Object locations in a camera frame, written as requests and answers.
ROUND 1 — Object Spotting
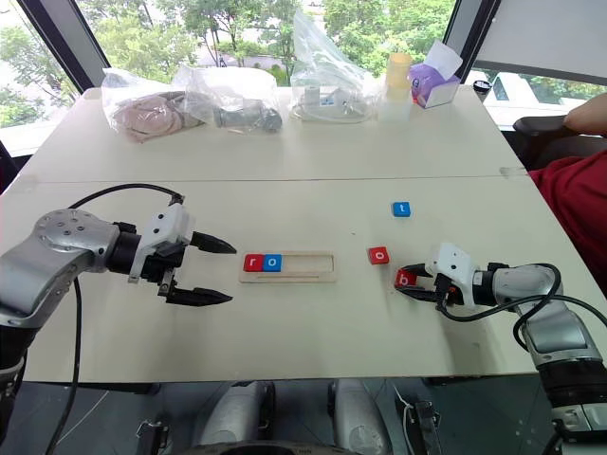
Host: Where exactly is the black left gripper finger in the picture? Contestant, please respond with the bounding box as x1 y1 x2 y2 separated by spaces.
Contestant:
191 230 238 256
165 285 235 307

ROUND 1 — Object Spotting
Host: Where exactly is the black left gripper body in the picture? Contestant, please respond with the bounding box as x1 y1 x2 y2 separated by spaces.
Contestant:
140 240 192 304

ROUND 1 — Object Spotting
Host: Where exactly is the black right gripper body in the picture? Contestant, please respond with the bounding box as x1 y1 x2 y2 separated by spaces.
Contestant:
429 273 464 312

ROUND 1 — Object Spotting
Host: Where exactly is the wooden letter tray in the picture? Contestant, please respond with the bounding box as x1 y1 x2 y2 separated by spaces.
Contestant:
238 250 339 285

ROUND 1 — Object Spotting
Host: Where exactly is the grey rounded robot leg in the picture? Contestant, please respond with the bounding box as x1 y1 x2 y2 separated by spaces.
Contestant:
201 380 277 450
326 378 389 450

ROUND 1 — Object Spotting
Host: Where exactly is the black table clamp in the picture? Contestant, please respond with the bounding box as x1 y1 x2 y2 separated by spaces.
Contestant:
402 400 443 455
136 418 171 455

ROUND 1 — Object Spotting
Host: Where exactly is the plastic bag with grey device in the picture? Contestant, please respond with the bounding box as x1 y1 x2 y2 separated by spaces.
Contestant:
174 63 285 137

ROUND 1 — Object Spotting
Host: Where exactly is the plastic bag with pink cloth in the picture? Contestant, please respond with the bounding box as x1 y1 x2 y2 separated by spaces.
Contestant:
101 66 210 144

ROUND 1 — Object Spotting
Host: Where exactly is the clear plastic container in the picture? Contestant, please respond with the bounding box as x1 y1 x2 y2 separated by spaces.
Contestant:
377 97 414 125

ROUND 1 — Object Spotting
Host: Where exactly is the person torso in red shirt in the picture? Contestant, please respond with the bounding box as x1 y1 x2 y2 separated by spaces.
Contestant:
527 150 607 288

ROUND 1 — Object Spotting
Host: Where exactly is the purple tissue box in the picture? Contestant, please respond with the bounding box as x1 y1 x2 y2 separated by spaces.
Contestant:
408 39 464 111

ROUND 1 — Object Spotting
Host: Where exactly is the black chair armrest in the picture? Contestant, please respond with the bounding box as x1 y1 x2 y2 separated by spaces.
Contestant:
512 115 607 171

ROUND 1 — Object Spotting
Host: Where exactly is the plastic bag with white adapter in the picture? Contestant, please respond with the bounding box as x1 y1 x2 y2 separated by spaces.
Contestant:
287 8 381 125

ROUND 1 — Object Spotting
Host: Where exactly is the yellow cup stack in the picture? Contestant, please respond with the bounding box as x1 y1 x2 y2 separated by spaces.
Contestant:
384 51 414 102

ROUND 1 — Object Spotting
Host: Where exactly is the white roller blind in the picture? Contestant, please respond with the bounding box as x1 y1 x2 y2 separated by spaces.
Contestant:
447 0 607 87

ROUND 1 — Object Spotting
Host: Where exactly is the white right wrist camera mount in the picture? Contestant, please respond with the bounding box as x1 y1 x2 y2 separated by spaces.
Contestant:
424 242 476 310

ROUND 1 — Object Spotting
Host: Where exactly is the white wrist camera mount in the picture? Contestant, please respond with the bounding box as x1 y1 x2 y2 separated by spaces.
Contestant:
126 203 197 282
424 242 476 310

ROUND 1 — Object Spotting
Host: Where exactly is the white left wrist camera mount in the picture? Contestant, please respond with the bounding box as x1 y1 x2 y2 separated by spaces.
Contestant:
126 203 197 282

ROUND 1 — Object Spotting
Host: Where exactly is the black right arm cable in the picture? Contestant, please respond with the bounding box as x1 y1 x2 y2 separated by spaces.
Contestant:
434 292 607 355

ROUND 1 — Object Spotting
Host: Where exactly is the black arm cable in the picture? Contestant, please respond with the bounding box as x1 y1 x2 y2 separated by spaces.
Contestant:
45 183 187 455
434 292 607 355

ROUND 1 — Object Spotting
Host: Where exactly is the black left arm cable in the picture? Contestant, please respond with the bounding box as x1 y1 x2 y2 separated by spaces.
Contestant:
45 183 187 455

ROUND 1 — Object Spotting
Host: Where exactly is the thin white cord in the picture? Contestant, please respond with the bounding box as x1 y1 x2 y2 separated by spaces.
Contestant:
394 386 413 440

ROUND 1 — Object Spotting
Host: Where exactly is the dark window frame post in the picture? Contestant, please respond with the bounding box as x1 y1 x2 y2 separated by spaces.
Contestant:
22 0 113 92
441 0 502 73

